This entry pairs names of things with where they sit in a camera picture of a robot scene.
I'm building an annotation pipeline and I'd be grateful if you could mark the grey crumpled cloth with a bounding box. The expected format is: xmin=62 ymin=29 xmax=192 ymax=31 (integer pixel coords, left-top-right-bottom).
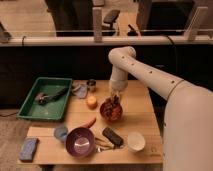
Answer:
xmin=72 ymin=84 xmax=88 ymax=99

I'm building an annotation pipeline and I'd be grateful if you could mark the yellow banana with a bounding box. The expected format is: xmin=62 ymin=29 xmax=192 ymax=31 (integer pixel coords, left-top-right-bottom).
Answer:
xmin=95 ymin=136 xmax=114 ymax=152

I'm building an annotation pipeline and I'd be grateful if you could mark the orange fruit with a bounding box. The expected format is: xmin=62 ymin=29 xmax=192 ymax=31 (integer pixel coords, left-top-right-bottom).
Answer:
xmin=86 ymin=96 xmax=98 ymax=110

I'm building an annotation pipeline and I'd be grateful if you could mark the purple bowl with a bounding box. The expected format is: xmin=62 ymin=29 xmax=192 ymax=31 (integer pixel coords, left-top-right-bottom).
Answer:
xmin=65 ymin=127 xmax=95 ymax=158

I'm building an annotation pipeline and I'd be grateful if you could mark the white horizontal rail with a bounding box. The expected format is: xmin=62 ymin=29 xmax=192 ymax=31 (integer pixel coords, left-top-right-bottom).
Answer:
xmin=0 ymin=35 xmax=213 ymax=47

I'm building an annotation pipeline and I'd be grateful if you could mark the red chili pepper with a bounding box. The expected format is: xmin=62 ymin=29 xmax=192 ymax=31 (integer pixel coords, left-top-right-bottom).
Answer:
xmin=80 ymin=117 xmax=96 ymax=129

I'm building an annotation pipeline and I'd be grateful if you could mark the wooden board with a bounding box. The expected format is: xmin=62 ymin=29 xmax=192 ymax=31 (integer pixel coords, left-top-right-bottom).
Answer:
xmin=16 ymin=79 xmax=168 ymax=166

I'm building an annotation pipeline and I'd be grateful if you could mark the red bowl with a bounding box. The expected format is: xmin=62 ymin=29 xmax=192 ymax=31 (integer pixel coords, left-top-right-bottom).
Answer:
xmin=100 ymin=98 xmax=123 ymax=122

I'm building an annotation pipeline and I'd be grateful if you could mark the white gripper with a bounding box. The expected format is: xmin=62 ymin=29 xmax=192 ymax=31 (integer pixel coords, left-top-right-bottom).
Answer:
xmin=109 ymin=76 xmax=128 ymax=103

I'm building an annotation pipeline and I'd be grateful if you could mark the black brush in tray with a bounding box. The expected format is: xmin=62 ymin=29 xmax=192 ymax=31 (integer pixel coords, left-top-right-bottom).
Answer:
xmin=35 ymin=87 xmax=68 ymax=105

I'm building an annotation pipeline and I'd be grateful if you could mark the black office chair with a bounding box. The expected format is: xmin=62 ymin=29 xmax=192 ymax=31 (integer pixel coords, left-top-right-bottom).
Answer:
xmin=103 ymin=9 xmax=120 ymax=30

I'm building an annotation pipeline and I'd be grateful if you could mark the white cup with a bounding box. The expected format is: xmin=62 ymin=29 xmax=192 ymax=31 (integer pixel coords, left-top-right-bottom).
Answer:
xmin=127 ymin=132 xmax=146 ymax=153

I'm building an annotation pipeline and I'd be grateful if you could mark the black rectangular block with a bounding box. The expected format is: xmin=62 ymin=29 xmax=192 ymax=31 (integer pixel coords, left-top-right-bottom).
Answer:
xmin=102 ymin=127 xmax=124 ymax=147

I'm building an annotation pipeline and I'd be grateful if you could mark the small metal can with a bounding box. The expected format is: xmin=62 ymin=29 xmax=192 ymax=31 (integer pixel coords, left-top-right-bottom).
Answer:
xmin=86 ymin=79 xmax=96 ymax=92

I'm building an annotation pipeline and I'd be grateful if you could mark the blue sponge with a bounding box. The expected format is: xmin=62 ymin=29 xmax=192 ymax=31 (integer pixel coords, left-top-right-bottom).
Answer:
xmin=19 ymin=138 xmax=39 ymax=162

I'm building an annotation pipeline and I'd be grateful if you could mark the dark purple grape bunch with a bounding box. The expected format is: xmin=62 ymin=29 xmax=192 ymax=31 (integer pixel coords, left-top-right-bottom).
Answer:
xmin=103 ymin=102 xmax=121 ymax=121

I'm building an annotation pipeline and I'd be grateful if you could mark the small blue bowl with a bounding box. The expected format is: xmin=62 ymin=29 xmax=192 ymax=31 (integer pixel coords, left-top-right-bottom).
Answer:
xmin=54 ymin=125 xmax=68 ymax=143

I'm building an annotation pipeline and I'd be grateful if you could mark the green plastic tray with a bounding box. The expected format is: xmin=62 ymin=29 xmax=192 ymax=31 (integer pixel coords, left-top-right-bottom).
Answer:
xmin=17 ymin=77 xmax=72 ymax=121

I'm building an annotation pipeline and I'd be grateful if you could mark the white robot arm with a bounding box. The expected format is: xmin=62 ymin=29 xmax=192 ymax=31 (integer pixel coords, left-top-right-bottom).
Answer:
xmin=108 ymin=46 xmax=213 ymax=171

